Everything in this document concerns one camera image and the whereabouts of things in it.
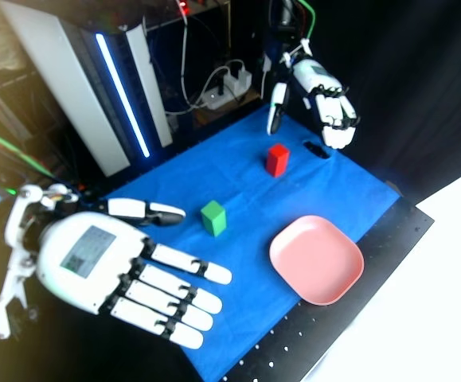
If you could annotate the green rectangular block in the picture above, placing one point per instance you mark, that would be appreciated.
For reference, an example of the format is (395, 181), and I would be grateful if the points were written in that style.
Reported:
(213, 219)

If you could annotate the red rectangular block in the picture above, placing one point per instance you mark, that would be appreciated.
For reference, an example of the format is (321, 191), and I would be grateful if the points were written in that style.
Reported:
(277, 161)

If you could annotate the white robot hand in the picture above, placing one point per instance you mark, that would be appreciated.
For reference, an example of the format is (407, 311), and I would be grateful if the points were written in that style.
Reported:
(313, 73)
(83, 254)

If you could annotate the white plug adapter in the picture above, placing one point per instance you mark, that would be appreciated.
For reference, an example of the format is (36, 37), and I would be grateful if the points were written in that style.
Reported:
(240, 81)

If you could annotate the pink square plate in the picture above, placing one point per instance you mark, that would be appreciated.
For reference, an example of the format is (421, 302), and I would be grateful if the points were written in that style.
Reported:
(317, 260)

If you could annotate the white power strip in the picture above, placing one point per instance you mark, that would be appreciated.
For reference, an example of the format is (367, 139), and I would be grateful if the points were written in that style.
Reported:
(216, 99)

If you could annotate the blue cloth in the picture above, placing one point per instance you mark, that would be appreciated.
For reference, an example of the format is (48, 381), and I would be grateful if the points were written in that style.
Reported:
(254, 191)

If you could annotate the white tower with blue light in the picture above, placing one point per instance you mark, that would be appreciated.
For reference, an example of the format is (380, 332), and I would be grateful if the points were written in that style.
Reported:
(75, 79)

